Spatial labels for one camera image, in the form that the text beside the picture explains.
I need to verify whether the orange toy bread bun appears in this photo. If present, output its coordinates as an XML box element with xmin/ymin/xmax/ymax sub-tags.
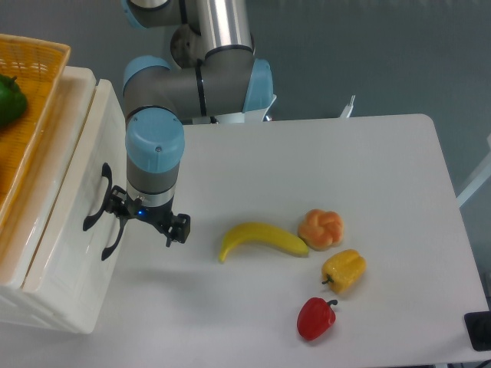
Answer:
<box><xmin>297</xmin><ymin>209</ymin><xmax>344</xmax><ymax>251</ymax></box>

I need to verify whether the red toy bell pepper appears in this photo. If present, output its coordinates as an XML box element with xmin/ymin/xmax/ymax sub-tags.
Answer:
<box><xmin>296</xmin><ymin>297</ymin><xmax>338</xmax><ymax>341</ymax></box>

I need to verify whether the yellow toy banana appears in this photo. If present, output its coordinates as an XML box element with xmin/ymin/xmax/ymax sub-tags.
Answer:
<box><xmin>218</xmin><ymin>222</ymin><xmax>309</xmax><ymax>263</ymax></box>

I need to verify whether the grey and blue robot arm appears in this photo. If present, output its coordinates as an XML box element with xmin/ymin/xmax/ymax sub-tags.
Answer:
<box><xmin>106</xmin><ymin>1</ymin><xmax>275</xmax><ymax>243</ymax></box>

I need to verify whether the white drawer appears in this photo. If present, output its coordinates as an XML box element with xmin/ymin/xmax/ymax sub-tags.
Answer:
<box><xmin>23</xmin><ymin>80</ymin><xmax>127</xmax><ymax>334</ymax></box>

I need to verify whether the orange woven basket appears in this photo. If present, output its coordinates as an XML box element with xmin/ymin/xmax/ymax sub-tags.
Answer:
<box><xmin>1</xmin><ymin>34</ymin><xmax>71</xmax><ymax>224</ymax></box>

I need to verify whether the yellow toy bell pepper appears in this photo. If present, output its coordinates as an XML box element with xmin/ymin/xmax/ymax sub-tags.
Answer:
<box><xmin>321</xmin><ymin>249</ymin><xmax>367</xmax><ymax>294</ymax></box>

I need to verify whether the black device at table edge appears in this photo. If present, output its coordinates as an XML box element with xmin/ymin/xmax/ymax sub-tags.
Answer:
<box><xmin>464</xmin><ymin>310</ymin><xmax>490</xmax><ymax>351</ymax></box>

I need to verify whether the black lower drawer handle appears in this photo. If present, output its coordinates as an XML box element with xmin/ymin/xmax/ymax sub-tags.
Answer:
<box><xmin>101</xmin><ymin>220</ymin><xmax>127</xmax><ymax>261</ymax></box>

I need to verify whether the white plastic drawer cabinet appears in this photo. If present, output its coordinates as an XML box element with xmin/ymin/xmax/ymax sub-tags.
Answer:
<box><xmin>0</xmin><ymin>65</ymin><xmax>97</xmax><ymax>330</ymax></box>

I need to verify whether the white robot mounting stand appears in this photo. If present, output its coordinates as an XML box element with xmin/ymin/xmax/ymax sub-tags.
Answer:
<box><xmin>183</xmin><ymin>94</ymin><xmax>277</xmax><ymax>125</ymax></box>

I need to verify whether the green toy bell pepper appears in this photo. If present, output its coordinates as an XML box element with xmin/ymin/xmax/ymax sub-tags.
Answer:
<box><xmin>0</xmin><ymin>74</ymin><xmax>28</xmax><ymax>127</ymax></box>

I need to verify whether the white frame bar right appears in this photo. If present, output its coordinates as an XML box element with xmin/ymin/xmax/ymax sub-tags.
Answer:
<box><xmin>456</xmin><ymin>135</ymin><xmax>490</xmax><ymax>208</ymax></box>

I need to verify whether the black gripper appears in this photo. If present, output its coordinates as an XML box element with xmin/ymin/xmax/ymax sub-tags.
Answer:
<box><xmin>104</xmin><ymin>186</ymin><xmax>191</xmax><ymax>248</ymax></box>

